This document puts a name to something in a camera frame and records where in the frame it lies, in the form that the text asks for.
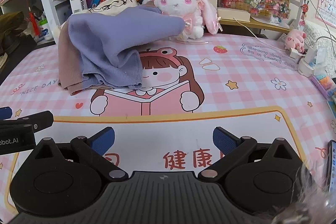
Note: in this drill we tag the fluffy grey sleeve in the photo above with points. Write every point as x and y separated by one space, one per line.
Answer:
315 203

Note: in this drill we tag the pink checked printed table mat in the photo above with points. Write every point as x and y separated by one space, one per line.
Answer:
236 98

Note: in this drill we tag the white textured cloth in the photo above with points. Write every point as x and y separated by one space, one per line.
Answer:
323 32

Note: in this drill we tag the pink pig plush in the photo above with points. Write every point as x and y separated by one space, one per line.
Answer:
295 39

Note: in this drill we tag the cream printed t-shirt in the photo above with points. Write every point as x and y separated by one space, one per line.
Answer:
110 5

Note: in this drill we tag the pastel stationery pile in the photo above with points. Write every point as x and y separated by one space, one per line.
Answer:
324 82

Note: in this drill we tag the colourful bead tree ornament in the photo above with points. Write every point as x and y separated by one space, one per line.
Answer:
267 1

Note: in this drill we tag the white plush bunny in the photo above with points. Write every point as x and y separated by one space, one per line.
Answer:
176 8

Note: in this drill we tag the olive brown cloth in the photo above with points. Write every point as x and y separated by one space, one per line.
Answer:
10 27

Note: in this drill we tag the red hanging tassel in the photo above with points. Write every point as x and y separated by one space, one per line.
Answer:
32 20

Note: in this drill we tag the white charger and plug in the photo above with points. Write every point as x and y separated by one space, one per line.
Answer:
305 66

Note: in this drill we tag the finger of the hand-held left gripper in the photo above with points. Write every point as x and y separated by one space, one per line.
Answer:
39 119
5 113

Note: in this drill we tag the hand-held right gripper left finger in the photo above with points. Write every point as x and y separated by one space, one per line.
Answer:
103 140

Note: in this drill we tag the white jar with blue label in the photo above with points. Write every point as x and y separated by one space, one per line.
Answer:
46 31

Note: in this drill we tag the red cartoon wall sticker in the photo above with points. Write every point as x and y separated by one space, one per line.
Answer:
305 10

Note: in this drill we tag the smartphone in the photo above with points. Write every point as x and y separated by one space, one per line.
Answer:
332 161

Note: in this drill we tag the purple and brown sweater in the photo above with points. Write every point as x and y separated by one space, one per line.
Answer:
118 35

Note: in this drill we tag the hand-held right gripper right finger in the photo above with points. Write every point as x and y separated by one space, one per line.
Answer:
224 141

